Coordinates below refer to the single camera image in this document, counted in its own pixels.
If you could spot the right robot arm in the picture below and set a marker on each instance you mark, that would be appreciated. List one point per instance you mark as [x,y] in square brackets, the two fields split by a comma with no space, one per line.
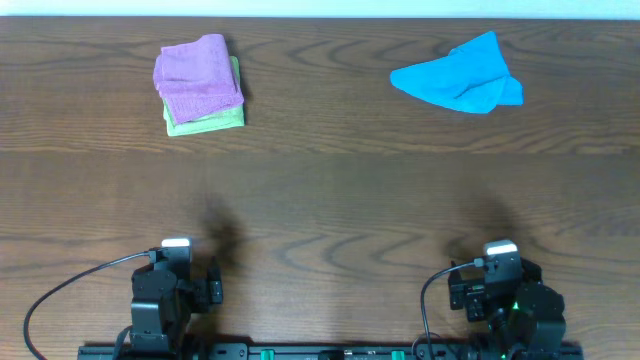
[524,317]

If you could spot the folded purple cloth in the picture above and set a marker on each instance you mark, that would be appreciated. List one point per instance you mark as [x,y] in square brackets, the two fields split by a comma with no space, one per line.
[197,79]

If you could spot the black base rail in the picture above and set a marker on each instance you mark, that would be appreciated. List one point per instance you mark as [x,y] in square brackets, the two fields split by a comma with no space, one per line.
[240,351]

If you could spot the blue microfiber cloth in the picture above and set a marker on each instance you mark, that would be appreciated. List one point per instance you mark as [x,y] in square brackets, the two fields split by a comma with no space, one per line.
[473,78]

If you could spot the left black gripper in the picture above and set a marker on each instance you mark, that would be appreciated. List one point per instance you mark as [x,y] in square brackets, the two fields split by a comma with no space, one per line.
[213,288]

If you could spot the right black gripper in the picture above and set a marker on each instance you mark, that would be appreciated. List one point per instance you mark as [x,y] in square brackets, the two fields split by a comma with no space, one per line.
[461,293]

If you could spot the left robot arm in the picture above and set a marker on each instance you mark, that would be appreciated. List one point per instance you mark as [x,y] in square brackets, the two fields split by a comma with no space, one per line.
[165,296]

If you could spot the folded green cloth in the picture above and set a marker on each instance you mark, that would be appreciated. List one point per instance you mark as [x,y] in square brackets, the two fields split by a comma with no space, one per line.
[232,115]

